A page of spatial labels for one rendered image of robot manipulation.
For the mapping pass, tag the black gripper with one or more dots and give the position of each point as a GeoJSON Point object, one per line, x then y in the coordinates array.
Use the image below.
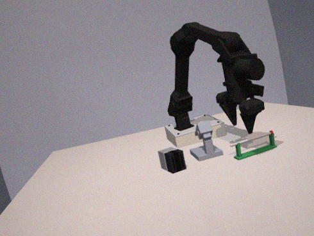
{"type": "Point", "coordinates": [236, 94]}

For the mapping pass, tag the grey pin with red cap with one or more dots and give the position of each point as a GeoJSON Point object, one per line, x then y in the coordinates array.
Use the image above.
{"type": "Point", "coordinates": [253, 138]}

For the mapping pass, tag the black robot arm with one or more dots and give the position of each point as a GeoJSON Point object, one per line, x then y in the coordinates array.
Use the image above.
{"type": "Point", "coordinates": [237, 62]}

